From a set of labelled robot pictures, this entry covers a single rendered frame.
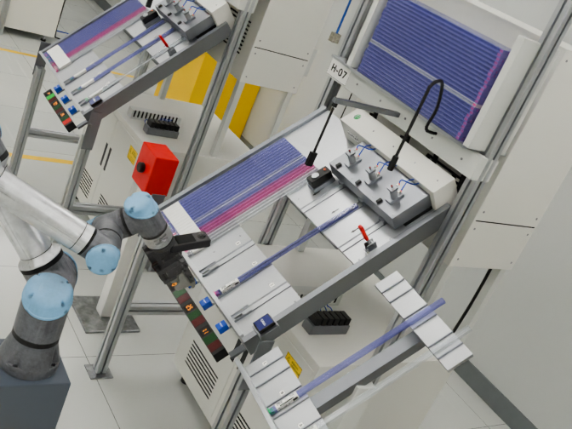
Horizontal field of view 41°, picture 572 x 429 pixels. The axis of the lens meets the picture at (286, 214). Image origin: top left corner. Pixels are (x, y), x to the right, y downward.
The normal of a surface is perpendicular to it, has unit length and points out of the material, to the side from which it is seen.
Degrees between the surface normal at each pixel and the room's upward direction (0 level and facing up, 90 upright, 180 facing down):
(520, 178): 90
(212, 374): 90
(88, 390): 0
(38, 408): 90
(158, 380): 0
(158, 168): 90
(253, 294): 43
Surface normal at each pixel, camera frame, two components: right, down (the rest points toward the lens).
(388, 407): 0.49, 0.51
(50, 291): 0.39, -0.79
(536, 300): -0.79, -0.08
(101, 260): 0.12, 0.44
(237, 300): -0.27, -0.68
